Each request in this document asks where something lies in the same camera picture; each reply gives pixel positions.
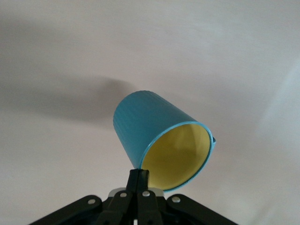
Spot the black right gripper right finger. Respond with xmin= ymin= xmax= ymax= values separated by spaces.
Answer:
xmin=140 ymin=170 xmax=235 ymax=225

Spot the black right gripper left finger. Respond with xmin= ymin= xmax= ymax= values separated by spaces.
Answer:
xmin=30 ymin=168 xmax=141 ymax=225

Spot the teal cup yellow inside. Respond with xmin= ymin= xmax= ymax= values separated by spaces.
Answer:
xmin=112 ymin=90 xmax=217 ymax=194

